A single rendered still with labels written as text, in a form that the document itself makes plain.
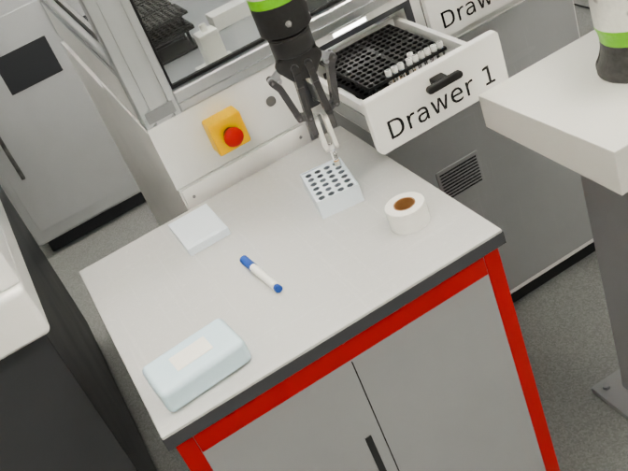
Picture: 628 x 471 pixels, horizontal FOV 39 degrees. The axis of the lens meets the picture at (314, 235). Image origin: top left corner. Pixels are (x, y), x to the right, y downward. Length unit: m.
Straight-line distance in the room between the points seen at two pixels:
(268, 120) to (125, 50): 0.33
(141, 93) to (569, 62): 0.81
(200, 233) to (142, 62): 0.34
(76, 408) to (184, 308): 0.35
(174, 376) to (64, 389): 0.44
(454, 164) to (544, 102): 0.56
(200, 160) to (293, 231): 0.31
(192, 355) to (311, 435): 0.24
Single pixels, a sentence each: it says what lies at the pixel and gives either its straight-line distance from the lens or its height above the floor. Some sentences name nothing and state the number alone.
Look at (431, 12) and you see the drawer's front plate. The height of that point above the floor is 0.89.
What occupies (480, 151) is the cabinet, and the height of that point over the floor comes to 0.50.
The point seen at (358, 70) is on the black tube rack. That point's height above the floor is 0.90.
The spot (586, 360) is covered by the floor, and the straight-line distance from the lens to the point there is 2.30.
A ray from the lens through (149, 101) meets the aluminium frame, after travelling 1.78.
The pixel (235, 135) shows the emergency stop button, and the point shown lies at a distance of 1.77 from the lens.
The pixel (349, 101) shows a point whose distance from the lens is 1.71.
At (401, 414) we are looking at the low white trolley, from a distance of 1.55.
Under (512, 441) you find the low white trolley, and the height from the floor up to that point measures 0.30.
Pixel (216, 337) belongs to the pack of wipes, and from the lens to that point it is 1.40.
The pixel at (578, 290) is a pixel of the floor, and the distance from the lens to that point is 2.49.
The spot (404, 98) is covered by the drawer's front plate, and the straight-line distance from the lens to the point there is 1.62.
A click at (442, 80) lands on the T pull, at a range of 1.62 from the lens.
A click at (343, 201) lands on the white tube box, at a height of 0.78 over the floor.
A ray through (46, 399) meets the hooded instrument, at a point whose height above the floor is 0.64.
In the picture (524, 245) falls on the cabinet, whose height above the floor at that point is 0.18.
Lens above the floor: 1.62
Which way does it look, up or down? 32 degrees down
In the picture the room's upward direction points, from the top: 23 degrees counter-clockwise
